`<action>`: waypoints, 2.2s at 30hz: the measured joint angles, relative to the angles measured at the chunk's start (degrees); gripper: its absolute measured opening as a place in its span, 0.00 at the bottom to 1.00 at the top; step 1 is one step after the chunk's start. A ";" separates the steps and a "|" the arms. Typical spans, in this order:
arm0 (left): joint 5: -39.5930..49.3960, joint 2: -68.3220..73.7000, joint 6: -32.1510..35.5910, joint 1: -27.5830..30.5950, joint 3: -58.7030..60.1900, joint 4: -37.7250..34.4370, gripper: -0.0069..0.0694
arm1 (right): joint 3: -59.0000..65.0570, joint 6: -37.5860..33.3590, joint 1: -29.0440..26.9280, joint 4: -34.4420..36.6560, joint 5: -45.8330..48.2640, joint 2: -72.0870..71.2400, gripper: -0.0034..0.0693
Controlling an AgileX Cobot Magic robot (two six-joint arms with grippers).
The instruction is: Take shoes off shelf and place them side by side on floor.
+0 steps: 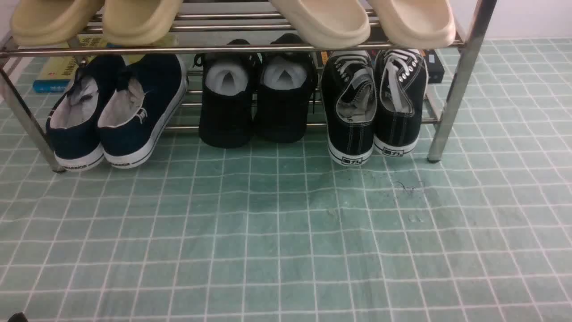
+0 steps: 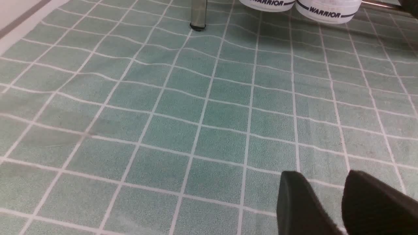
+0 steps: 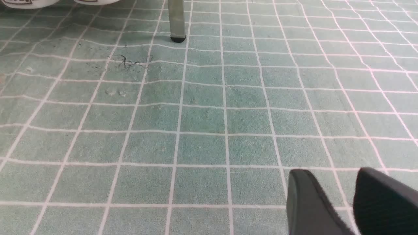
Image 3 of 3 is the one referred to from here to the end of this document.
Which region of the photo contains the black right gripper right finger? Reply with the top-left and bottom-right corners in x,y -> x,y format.
353,167 -> 418,235

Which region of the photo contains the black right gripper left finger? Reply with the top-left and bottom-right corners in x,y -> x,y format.
286,169 -> 354,235

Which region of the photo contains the black canvas sneaker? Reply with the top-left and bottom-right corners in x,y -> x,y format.
74,0 -> 119,6
1,0 -> 59,9

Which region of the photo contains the metal shoe rack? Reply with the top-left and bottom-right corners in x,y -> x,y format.
167,0 -> 186,43

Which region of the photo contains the green checkered floor mat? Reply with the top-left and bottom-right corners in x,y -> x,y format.
0,0 -> 418,235

